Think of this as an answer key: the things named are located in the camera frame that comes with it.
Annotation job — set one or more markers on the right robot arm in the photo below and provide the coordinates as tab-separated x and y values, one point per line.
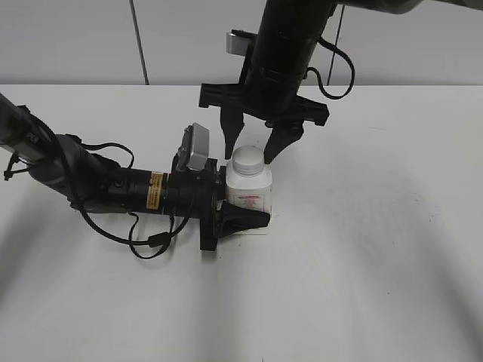
276	60

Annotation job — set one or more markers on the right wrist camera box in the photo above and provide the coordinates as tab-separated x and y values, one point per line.
237	41

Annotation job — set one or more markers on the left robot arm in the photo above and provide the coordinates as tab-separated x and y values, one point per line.
90	182

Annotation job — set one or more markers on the white screw cap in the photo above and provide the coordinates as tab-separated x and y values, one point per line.
248	160

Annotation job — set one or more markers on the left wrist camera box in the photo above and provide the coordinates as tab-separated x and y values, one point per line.
194	149

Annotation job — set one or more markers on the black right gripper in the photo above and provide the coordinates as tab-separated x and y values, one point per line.
268	99

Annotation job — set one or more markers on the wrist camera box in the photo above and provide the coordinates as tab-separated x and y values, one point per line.
194	149
237	41

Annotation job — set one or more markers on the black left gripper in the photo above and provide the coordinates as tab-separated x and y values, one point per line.
195	194

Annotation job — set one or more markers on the white square plastic bottle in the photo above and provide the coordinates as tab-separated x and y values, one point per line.
249	187

